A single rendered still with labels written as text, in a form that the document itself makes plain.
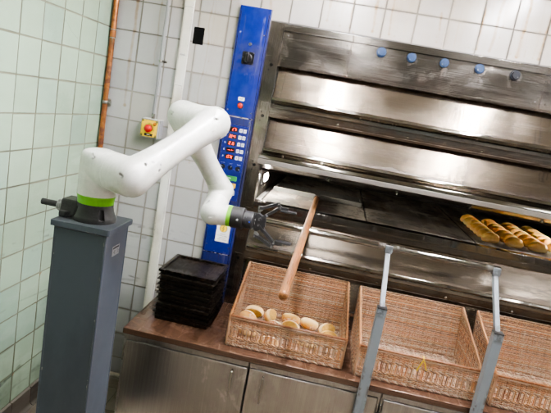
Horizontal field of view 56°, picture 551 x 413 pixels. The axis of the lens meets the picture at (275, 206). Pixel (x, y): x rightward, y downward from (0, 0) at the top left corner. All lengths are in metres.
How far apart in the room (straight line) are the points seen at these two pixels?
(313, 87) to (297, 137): 0.27
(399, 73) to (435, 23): 0.28
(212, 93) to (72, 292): 1.34
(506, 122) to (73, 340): 2.17
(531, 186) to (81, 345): 2.18
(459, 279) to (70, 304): 1.90
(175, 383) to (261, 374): 0.41
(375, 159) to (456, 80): 0.55
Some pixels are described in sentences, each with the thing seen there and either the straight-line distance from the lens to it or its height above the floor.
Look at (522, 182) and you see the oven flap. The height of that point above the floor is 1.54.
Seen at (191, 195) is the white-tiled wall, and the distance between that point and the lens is 2.85.
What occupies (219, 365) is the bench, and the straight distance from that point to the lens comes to 2.49.
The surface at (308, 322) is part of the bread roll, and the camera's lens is 2.75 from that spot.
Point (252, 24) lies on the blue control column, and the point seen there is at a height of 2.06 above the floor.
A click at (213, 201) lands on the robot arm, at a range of 2.23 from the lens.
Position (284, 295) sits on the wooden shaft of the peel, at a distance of 1.46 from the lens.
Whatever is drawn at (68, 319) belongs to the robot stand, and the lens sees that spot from 1.96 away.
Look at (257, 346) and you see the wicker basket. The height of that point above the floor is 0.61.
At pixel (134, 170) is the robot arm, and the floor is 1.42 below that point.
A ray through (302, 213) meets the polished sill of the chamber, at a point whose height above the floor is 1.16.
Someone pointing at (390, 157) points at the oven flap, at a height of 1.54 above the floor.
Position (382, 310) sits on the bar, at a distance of 2.25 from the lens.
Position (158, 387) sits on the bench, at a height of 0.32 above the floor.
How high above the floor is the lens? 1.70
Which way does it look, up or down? 11 degrees down
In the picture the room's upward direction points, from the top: 10 degrees clockwise
